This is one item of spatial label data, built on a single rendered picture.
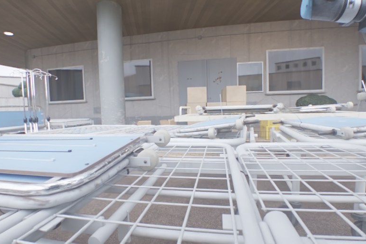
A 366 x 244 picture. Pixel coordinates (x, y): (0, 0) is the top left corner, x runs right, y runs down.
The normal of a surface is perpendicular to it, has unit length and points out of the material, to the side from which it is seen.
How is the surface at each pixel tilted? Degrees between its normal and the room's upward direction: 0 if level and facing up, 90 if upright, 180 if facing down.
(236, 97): 90
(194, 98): 90
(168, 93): 90
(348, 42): 90
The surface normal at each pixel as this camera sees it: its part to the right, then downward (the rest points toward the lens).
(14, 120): 0.94, 0.00
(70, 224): -0.18, 0.07
